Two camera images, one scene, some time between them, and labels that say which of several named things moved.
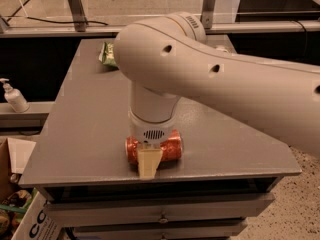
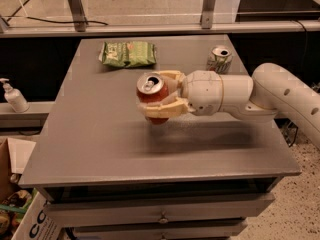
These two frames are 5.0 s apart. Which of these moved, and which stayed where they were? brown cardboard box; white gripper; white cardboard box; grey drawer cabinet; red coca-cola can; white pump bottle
Moved: red coca-cola can; white gripper
Stayed: grey drawer cabinet; white cardboard box; white pump bottle; brown cardboard box
